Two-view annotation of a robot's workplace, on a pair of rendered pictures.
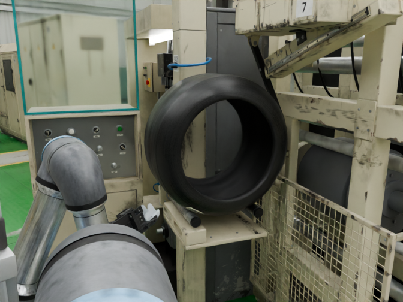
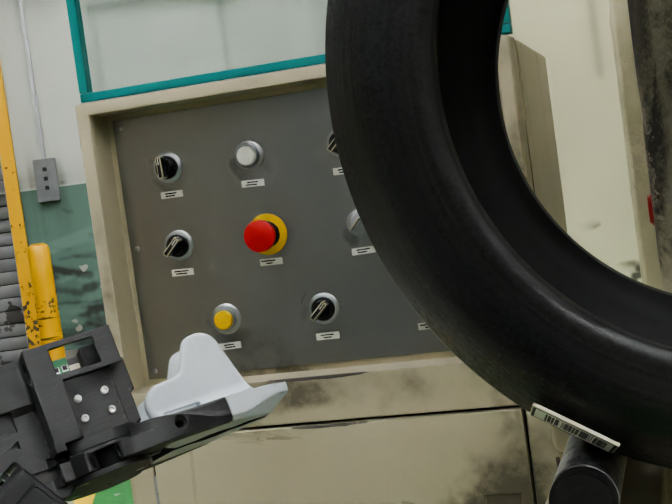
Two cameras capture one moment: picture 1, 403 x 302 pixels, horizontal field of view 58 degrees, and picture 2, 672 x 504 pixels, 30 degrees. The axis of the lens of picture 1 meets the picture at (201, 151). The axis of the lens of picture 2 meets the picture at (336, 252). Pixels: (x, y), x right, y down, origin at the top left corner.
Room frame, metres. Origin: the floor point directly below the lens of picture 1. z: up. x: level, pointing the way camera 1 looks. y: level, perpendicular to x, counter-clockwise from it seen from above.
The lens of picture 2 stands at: (0.61, -0.34, 1.12)
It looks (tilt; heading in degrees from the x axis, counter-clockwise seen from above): 3 degrees down; 36
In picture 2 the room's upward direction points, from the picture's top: 8 degrees counter-clockwise
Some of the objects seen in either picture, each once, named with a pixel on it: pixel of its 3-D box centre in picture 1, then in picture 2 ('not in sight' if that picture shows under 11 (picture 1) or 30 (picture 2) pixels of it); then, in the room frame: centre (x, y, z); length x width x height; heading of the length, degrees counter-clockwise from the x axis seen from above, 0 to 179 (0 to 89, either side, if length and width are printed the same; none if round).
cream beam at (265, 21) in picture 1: (295, 11); not in sight; (1.54, -0.37, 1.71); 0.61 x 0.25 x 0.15; 20
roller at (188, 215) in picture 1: (182, 207); (599, 440); (1.50, 0.08, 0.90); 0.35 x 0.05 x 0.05; 20
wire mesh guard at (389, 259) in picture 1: (301, 264); not in sight; (1.45, -0.44, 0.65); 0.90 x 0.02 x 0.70; 20
